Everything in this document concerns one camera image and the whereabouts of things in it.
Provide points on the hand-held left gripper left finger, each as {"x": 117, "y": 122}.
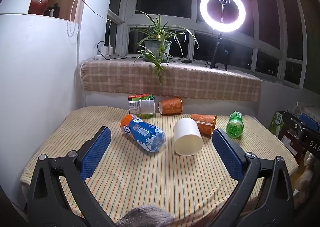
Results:
{"x": 96, "y": 153}

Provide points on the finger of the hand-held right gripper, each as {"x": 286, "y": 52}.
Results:
{"x": 309, "y": 121}

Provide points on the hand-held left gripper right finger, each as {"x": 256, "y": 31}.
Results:
{"x": 228, "y": 154}

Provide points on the white cup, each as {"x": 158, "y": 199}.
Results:
{"x": 187, "y": 139}

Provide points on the orange patterned paper cup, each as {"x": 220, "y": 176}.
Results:
{"x": 203, "y": 124}
{"x": 172, "y": 106}

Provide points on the dark printed carton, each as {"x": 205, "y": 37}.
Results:
{"x": 291, "y": 142}

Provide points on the green plastic bottle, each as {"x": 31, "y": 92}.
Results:
{"x": 235, "y": 125}

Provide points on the white plush toy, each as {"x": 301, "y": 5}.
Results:
{"x": 305, "y": 175}

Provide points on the green printed carton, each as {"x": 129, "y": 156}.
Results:
{"x": 277, "y": 122}

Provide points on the blue and orange plastic bottle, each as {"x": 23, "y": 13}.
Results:
{"x": 143, "y": 133}

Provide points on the striped yellow table cloth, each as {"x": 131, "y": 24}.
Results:
{"x": 150, "y": 182}

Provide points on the green bottle with white label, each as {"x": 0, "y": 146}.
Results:
{"x": 141, "y": 105}

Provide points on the plaid windowsill cloth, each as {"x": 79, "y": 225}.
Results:
{"x": 200, "y": 84}

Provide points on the grey knitted cloth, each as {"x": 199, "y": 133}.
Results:
{"x": 145, "y": 217}

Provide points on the white charger plug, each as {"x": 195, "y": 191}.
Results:
{"x": 103, "y": 49}
{"x": 109, "y": 49}

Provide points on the potted spider plant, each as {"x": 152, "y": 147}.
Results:
{"x": 158, "y": 47}

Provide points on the dark small bottle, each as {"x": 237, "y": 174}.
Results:
{"x": 48, "y": 12}
{"x": 56, "y": 10}

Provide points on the white window frame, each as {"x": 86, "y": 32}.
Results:
{"x": 193, "y": 23}

